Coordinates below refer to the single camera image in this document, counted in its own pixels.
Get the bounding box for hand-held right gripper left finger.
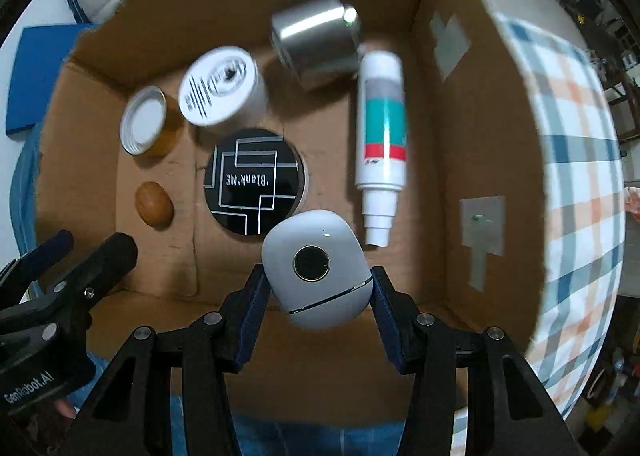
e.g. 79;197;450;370
75;263;273;456

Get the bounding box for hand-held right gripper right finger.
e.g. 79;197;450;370
370;265;583;456

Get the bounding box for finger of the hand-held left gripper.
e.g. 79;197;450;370
0;229;76;309
0;232;139;353

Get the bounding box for brown egg-shaped nut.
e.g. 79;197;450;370
135;180;176;228

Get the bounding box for white earbud case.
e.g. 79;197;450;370
261;209;374;332

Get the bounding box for black round disc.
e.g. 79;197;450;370
202;127;307;239

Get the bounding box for amber jar white lid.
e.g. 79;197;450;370
119;85;184;159

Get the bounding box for white spray bottle teal label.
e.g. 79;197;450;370
354;50;409;248

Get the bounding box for cardboard box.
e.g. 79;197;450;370
36;0;551;424

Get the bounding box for white round jar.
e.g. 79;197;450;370
178;46;269;128

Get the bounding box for silver metal cylinder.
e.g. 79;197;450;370
270;0;362;90

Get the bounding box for person's left hand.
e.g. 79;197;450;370
52;398;81;420

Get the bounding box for blue striped blanket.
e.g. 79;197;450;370
12;131;407;456

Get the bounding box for blue foam mat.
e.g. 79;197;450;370
6;25;99;138

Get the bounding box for plaid blanket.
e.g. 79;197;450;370
450;11;627;423

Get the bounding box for orange white cloth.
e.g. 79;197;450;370
622;185;640;223

